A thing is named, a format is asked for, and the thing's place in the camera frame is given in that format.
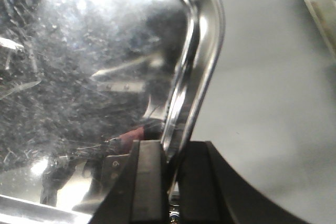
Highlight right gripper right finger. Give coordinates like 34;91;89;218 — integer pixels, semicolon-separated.
177;141;305;224

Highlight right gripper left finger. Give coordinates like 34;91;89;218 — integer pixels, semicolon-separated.
90;140;168;223

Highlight silver tray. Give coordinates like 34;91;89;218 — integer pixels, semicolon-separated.
1;0;224;223

